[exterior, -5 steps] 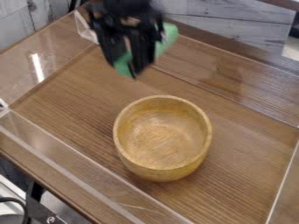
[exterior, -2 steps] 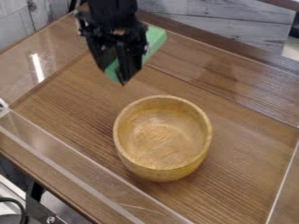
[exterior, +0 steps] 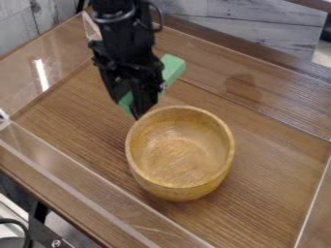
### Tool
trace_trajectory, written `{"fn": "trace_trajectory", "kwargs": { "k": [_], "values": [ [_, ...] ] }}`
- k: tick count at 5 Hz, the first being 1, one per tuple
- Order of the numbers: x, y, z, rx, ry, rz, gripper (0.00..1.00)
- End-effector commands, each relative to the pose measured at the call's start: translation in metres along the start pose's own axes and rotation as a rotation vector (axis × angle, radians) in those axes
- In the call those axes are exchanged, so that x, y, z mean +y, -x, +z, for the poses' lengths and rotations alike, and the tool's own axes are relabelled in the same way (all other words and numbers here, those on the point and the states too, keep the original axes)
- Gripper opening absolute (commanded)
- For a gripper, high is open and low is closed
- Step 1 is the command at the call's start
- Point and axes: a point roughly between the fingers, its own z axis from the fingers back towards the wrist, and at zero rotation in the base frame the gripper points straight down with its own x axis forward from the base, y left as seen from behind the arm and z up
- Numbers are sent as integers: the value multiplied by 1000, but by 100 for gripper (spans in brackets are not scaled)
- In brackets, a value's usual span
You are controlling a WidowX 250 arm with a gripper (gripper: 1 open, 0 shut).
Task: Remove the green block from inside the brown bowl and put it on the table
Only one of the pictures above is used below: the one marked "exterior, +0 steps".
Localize black table leg frame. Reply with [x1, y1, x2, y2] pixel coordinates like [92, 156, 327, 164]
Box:
[28, 201, 73, 248]

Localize green rectangular block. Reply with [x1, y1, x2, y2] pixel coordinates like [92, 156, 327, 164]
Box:
[117, 54, 187, 115]

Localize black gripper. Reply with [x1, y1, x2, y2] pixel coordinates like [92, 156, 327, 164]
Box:
[88, 13, 164, 119]

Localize clear acrylic tray walls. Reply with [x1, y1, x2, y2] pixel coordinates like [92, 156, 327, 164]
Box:
[0, 17, 331, 248]

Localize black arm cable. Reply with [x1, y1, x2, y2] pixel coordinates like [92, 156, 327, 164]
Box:
[145, 1, 165, 33]

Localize black cable on floor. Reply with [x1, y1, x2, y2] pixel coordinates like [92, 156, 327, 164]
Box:
[0, 218, 34, 248]

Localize brown wooden bowl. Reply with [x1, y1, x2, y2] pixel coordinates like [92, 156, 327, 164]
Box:
[125, 106, 235, 202]

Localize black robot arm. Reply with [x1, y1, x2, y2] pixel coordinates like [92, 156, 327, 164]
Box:
[88, 0, 164, 119]

